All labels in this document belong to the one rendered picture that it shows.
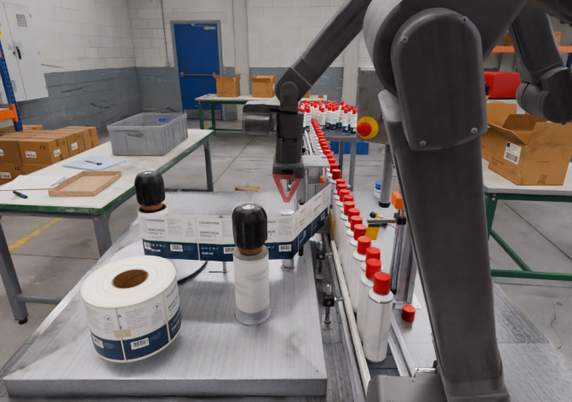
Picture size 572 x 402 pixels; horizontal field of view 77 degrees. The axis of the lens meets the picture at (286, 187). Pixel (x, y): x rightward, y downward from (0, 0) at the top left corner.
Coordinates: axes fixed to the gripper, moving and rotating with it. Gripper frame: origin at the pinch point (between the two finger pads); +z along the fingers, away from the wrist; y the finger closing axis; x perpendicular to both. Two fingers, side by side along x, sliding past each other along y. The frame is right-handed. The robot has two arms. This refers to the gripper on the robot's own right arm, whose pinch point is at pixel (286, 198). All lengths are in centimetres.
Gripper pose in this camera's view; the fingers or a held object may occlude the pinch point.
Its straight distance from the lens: 82.8
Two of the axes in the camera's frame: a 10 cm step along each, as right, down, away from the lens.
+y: 0.0, 3.5, -9.4
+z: -0.4, 9.4, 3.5
